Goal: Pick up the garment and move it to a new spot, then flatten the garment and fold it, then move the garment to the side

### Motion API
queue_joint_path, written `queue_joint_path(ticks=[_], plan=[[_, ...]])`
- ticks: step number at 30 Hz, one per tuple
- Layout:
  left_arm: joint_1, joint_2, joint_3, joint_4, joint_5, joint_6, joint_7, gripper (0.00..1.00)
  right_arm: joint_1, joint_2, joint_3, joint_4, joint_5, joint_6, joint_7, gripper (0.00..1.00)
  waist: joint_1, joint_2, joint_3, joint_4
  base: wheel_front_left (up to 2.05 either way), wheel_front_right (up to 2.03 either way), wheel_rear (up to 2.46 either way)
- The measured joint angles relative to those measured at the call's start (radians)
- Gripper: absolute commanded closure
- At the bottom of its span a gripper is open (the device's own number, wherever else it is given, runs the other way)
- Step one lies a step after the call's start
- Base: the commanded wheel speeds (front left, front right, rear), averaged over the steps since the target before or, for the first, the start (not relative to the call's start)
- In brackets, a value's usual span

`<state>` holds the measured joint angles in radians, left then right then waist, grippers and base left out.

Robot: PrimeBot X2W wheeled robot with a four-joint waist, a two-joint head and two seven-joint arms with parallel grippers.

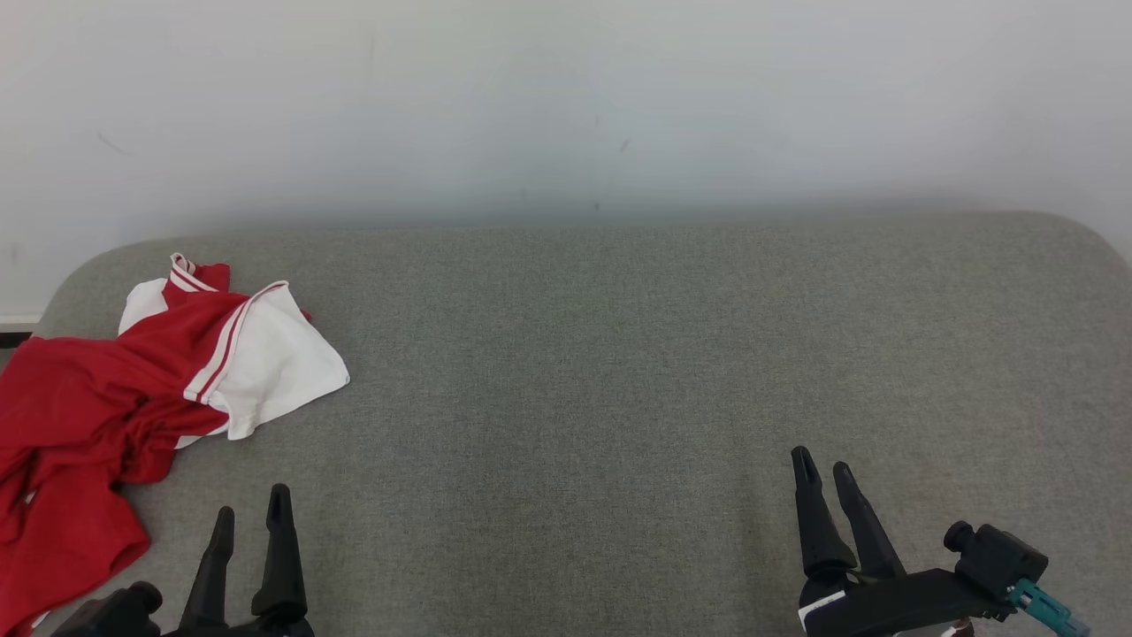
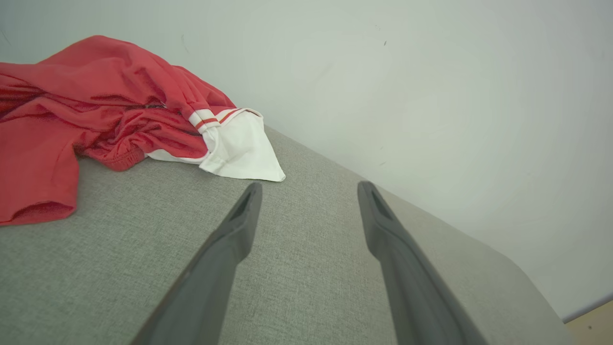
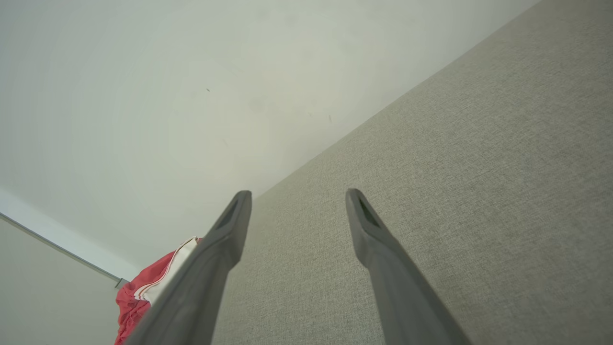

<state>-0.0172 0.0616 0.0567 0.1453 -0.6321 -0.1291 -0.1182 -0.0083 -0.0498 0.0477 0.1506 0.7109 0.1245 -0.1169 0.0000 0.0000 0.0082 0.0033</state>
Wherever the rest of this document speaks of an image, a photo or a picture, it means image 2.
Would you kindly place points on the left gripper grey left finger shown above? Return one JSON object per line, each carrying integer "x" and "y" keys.
{"x": 210, "y": 287}

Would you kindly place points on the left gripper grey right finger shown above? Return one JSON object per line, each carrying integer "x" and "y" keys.
{"x": 412, "y": 287}

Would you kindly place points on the red white Bulls jersey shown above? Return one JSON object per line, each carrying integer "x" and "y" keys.
{"x": 110, "y": 72}

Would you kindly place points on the white wall baseboard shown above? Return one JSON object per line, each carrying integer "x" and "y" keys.
{"x": 594, "y": 306}

